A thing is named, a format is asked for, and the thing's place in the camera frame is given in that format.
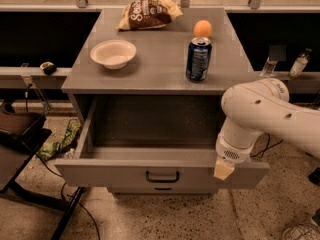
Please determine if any grey drawer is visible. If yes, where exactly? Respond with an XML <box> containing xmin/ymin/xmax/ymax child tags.
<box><xmin>56</xmin><ymin>95</ymin><xmax>269</xmax><ymax>190</ymax></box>
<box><xmin>106</xmin><ymin>187</ymin><xmax>218</xmax><ymax>195</ymax></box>

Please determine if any blue soda can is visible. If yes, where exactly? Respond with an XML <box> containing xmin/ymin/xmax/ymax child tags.
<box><xmin>186</xmin><ymin>37</ymin><xmax>212</xmax><ymax>82</ymax></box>

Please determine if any green snack bag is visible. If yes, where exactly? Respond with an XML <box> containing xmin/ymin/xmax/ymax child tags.
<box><xmin>36</xmin><ymin>119</ymin><xmax>82</xmax><ymax>161</ymax></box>

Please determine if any white bowl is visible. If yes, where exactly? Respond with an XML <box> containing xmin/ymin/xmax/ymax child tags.
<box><xmin>90</xmin><ymin>40</ymin><xmax>137</xmax><ymax>70</ymax></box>

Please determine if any grey sneaker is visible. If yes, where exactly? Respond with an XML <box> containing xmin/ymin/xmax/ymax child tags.
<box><xmin>282</xmin><ymin>224</ymin><xmax>320</xmax><ymax>240</ymax></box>

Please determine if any clear water bottle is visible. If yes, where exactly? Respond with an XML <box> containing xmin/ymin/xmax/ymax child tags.
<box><xmin>260</xmin><ymin>60</ymin><xmax>277</xmax><ymax>77</ymax></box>
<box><xmin>288</xmin><ymin>48</ymin><xmax>312</xmax><ymax>79</ymax></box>

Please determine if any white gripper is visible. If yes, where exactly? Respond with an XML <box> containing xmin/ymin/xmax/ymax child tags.
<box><xmin>214</xmin><ymin>134</ymin><xmax>253</xmax><ymax>180</ymax></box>

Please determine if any grey bottom drawer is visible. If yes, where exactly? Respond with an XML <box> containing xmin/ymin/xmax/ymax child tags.
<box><xmin>106</xmin><ymin>187</ymin><xmax>218</xmax><ymax>195</ymax></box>

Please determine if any brown chip bag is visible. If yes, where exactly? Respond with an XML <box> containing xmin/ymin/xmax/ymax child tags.
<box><xmin>118</xmin><ymin>0</ymin><xmax>183</xmax><ymax>31</ymax></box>

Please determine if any black table stand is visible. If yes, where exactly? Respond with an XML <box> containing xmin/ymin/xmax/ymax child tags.
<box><xmin>0</xmin><ymin>100</ymin><xmax>86</xmax><ymax>240</ymax></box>

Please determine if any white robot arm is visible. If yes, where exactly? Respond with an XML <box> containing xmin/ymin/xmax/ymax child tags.
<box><xmin>214</xmin><ymin>78</ymin><xmax>320</xmax><ymax>180</ymax></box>

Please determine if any grey drawer cabinet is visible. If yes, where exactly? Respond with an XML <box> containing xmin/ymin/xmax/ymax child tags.
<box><xmin>61</xmin><ymin>6</ymin><xmax>264</xmax><ymax>196</ymax></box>

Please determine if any black floor cable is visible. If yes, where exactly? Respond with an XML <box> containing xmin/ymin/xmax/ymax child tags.
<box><xmin>36</xmin><ymin>153</ymin><xmax>102</xmax><ymax>240</ymax></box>

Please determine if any grey top drawer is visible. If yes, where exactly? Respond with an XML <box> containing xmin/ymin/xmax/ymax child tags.
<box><xmin>56</xmin><ymin>95</ymin><xmax>269</xmax><ymax>190</ymax></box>

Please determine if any small black yellow object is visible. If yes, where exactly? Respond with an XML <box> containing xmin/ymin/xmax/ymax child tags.
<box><xmin>40</xmin><ymin>62</ymin><xmax>57</xmax><ymax>75</ymax></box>

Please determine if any orange fruit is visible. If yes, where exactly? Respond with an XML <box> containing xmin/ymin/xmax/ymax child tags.
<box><xmin>193</xmin><ymin>20</ymin><xmax>212</xmax><ymax>38</ymax></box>

